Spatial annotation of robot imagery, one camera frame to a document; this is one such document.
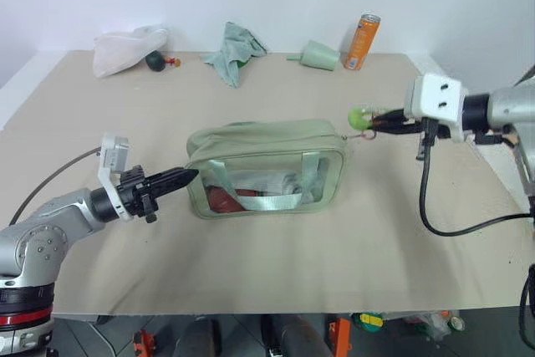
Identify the green transparent pouch bag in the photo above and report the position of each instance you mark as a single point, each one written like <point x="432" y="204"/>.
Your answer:
<point x="267" y="133"/>

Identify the beige table cover sheet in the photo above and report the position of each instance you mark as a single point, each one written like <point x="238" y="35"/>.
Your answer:
<point x="251" y="265"/>

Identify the red raw meat piece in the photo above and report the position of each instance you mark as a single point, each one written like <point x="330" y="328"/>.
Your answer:
<point x="219" y="200"/>

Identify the dark green round fruit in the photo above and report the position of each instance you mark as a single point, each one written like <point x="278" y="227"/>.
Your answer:
<point x="154" y="61"/>

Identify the pale green plastic funnel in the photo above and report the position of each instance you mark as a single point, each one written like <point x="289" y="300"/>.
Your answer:
<point x="319" y="56"/>

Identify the orange drink can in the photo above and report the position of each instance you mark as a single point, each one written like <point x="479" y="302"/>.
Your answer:
<point x="363" y="41"/>

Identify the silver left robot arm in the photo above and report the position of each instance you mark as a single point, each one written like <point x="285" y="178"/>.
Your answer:
<point x="42" y="240"/>

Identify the orange clamp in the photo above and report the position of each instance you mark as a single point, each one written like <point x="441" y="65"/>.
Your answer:
<point x="144" y="343"/>
<point x="340" y="336"/>

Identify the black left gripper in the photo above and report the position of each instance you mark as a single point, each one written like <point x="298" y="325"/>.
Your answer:
<point x="134" y="198"/>

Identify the small bright green object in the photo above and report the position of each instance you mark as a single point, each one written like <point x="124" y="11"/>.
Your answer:
<point x="241" y="63"/>

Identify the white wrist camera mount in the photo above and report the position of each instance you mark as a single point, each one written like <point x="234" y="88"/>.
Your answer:
<point x="439" y="100"/>
<point x="110" y="183"/>

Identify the green pompom zipper charm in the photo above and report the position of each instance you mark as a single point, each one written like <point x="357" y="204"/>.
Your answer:
<point x="357" y="118"/>

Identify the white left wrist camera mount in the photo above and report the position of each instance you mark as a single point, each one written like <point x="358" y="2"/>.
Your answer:
<point x="110" y="183"/>

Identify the white cloth bag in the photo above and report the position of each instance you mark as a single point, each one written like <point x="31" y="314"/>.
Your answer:
<point x="119" y="49"/>

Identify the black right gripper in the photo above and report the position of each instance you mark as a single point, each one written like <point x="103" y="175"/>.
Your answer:
<point x="426" y="128"/>

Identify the crumpled teal cloth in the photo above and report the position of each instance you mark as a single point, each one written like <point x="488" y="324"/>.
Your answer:
<point x="232" y="49"/>

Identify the small red orange toy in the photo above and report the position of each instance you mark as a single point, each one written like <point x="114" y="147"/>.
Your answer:
<point x="172" y="61"/>

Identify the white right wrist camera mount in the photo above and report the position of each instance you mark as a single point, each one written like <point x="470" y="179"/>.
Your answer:
<point x="439" y="100"/>

